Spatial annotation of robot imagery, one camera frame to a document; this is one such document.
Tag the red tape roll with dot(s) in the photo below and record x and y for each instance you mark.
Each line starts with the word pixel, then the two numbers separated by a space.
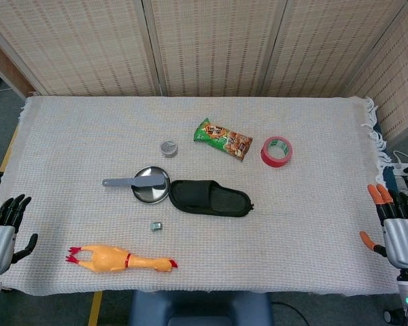
pixel 275 159

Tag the small round grey tin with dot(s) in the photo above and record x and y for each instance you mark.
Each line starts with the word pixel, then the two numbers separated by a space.
pixel 169 149

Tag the bamboo folding screen panel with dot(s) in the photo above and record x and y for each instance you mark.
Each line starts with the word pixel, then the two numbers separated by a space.
pixel 71 47
pixel 217 47
pixel 394 85
pixel 326 47

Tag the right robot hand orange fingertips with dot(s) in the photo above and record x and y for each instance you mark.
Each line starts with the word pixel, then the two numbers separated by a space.
pixel 403 241

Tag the green orange snack bag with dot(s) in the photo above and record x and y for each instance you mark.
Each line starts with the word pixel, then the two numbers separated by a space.
pixel 224 140

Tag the yellow rubber chicken toy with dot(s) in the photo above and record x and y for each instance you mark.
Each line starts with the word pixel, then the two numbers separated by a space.
pixel 105 259

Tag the round steel plate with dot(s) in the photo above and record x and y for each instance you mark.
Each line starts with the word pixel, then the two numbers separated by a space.
pixel 149 196

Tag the white woven tablecloth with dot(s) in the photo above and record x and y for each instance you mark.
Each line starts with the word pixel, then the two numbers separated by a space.
pixel 292 220

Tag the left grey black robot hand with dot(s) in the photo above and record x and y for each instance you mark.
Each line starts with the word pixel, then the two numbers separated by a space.
pixel 0 244

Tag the black slipper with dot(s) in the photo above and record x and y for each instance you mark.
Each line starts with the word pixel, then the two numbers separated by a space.
pixel 207 198

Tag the brown wooden board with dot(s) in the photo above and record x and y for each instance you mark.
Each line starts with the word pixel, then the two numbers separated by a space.
pixel 10 71

